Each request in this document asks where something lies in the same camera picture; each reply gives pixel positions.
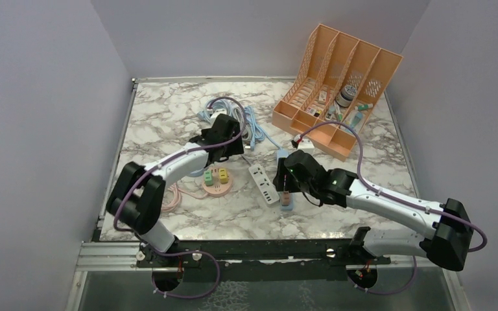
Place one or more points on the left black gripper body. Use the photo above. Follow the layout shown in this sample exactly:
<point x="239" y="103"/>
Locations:
<point x="232" y="148"/>

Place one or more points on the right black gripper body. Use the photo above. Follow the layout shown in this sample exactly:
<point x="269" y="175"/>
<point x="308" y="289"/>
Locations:
<point x="287" y="181"/>

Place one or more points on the pink charger plug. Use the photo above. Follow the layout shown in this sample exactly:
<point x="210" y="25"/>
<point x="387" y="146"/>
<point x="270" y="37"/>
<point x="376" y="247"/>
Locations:
<point x="285" y="199"/>

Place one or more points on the yellow charger plug back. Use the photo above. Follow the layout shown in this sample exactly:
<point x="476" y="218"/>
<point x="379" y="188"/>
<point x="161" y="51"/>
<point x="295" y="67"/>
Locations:
<point x="223" y="175"/>

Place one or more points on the green charger plug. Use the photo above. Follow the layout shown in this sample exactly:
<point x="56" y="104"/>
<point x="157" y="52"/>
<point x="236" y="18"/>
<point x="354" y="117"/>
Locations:
<point x="208" y="178"/>

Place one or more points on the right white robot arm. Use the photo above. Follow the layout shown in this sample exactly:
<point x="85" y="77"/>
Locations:
<point x="440" y="232"/>

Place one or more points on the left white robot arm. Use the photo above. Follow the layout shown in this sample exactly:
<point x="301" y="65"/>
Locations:
<point x="138" y="193"/>

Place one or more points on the blue long power strip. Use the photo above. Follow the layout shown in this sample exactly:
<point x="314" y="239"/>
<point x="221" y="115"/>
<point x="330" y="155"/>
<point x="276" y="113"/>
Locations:
<point x="281" y="153"/>

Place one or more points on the white power strip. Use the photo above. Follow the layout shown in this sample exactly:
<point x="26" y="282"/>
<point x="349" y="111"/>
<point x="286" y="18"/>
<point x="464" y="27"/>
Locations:
<point x="264" y="184"/>

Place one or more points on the blue round power strip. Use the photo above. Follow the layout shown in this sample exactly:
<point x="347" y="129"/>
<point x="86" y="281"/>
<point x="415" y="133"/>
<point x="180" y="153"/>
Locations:
<point x="196" y="173"/>

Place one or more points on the pink round power strip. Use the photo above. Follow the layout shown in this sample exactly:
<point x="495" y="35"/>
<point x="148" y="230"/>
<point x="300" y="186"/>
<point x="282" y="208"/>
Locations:
<point x="217" y="189"/>

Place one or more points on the orange file organizer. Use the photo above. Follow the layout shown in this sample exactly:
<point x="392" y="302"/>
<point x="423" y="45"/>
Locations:
<point x="331" y="60"/>

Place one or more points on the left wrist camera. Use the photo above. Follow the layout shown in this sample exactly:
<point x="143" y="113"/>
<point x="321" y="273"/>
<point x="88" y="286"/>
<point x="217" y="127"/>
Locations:
<point x="218" y="112"/>

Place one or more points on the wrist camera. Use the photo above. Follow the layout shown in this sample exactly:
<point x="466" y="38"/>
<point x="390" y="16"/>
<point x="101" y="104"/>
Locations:
<point x="218" y="112"/>
<point x="303" y="144"/>

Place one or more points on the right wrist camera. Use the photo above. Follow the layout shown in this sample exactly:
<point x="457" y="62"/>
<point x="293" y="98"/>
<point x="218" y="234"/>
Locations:
<point x="303" y="144"/>

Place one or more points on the black mounting rail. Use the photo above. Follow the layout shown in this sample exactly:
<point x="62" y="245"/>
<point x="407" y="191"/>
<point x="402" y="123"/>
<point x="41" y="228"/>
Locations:
<point x="259" y="260"/>

